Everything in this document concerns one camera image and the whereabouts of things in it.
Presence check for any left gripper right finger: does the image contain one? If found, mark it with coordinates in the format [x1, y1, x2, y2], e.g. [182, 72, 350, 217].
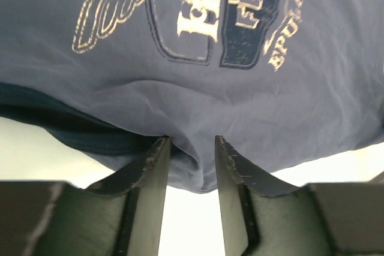
[215, 136, 383, 256]

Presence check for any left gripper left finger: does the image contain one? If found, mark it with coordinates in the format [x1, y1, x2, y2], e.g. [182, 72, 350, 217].
[1, 137, 170, 255]

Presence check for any blue graphic tank top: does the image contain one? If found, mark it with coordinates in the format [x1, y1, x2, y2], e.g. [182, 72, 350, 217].
[1, 0, 383, 193]

